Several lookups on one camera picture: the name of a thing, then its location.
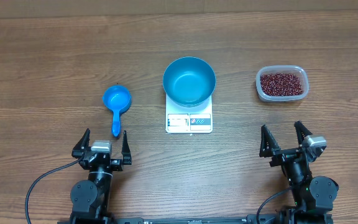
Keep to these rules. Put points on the blue plastic measuring scoop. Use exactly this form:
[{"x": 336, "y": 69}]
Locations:
[{"x": 117, "y": 99}]

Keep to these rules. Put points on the clear plastic food container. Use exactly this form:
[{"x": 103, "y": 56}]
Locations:
[{"x": 298, "y": 71}]

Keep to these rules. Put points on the white digital kitchen scale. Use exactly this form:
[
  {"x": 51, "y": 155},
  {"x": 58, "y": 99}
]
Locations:
[{"x": 189, "y": 120}]

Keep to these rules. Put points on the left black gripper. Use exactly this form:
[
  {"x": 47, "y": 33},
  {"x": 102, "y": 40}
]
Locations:
[{"x": 117, "y": 165}]

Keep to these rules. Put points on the red adzuki beans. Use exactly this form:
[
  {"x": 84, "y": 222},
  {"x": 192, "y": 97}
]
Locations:
[{"x": 281, "y": 84}]

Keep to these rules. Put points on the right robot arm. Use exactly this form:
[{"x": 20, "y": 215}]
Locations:
[{"x": 313, "y": 196}]

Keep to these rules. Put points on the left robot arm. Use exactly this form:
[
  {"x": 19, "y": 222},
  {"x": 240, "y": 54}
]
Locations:
[{"x": 90, "y": 197}]

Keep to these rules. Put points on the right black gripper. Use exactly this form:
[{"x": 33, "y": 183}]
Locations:
[{"x": 281, "y": 155}]

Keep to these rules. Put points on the blue metal bowl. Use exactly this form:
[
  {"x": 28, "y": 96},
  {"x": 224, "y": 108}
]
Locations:
[{"x": 189, "y": 81}]

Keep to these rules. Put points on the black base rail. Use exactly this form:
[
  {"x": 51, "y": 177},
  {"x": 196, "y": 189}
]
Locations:
[{"x": 250, "y": 219}]

